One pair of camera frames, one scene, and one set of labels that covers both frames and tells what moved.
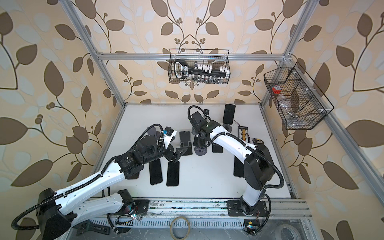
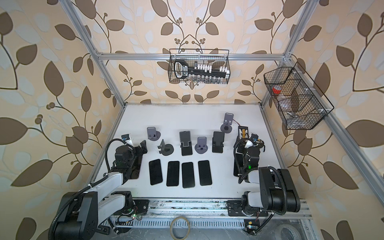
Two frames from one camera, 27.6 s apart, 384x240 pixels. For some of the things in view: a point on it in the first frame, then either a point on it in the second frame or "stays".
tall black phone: x=229 y=113 → x=204 y=173
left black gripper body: x=169 y=154 → x=137 y=153
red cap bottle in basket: x=276 y=89 stays
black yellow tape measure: x=258 y=141 stays
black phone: x=155 y=172 stays
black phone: x=217 y=148 → x=188 y=176
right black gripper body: x=194 y=132 → x=245 y=163
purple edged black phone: x=238 y=168 stays
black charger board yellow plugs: x=243 y=133 stays
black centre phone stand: x=185 y=142 stays
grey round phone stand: x=153 y=131 stays
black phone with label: x=173 y=173 stays
